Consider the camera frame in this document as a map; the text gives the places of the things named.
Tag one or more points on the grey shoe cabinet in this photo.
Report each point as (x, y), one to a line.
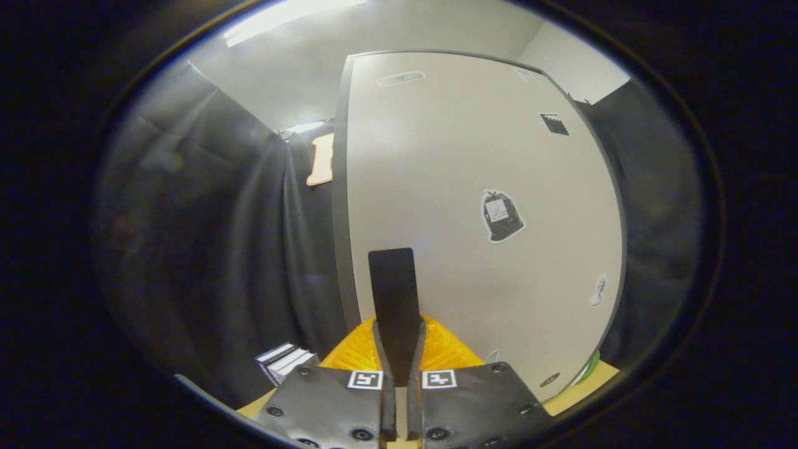
(341, 218)

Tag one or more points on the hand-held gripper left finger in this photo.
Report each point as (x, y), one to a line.
(383, 293)

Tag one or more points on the green round object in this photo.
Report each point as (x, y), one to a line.
(591, 368)

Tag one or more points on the dark blue book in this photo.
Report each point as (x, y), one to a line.
(269, 360)

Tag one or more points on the white shoe cabinet door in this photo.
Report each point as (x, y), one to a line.
(436, 174)

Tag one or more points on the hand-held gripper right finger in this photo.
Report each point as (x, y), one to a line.
(406, 293)

